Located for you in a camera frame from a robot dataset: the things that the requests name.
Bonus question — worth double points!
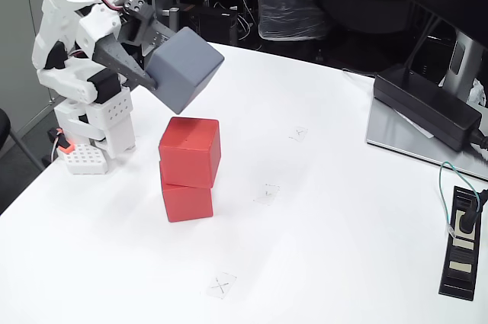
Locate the black chair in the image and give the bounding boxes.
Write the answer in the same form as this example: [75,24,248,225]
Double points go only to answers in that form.
[0,107,47,172]

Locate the black equipment box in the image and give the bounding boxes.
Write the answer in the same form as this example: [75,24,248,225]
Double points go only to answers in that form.
[182,4,240,46]

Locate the black adapter cable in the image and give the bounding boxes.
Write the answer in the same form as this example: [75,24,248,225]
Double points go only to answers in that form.
[468,129,488,149]

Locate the grey wooden block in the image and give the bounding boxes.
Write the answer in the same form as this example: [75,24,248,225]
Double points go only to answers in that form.
[145,26,225,114]

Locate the silver monitor stand column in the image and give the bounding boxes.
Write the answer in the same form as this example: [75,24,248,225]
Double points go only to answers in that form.
[441,30,487,100]

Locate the crumpled white paper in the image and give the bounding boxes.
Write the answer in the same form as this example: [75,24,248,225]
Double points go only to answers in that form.
[471,78,488,107]

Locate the black power strip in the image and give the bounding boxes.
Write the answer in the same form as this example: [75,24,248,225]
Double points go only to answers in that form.
[438,185,482,301]

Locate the silver monitor stand base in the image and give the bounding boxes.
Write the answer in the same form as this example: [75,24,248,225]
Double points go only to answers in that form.
[365,98,488,182]

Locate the black power adapter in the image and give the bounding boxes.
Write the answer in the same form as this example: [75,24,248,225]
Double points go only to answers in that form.
[372,68,483,152]

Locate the black power plug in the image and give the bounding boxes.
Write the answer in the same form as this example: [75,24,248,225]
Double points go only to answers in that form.
[456,188,488,234]

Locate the orange cable connector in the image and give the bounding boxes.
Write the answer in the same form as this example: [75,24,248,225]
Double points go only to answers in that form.
[47,128,74,156]

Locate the green thin cable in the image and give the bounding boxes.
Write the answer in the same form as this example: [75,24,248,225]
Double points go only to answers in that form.
[438,161,482,241]

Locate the silver metal post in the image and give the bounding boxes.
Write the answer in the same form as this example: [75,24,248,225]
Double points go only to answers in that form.
[164,5,182,34]

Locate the white perforated table clamp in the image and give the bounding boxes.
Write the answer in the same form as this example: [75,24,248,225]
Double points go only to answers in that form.
[63,143,110,176]

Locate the red wooden block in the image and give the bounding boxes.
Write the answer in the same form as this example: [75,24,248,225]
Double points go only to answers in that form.
[160,181,214,223]
[158,117,222,189]

